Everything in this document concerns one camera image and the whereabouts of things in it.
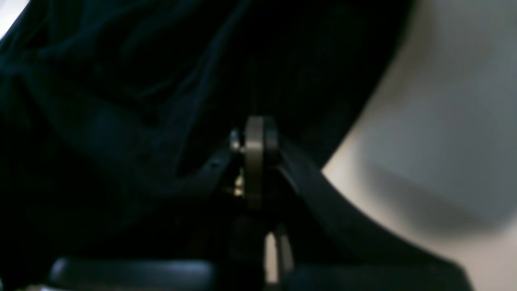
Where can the black t-shirt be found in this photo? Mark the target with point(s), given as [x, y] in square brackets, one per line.
[110, 107]

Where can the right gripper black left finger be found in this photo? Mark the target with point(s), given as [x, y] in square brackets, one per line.
[191, 243]

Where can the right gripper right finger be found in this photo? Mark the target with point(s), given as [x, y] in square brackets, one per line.
[333, 245]

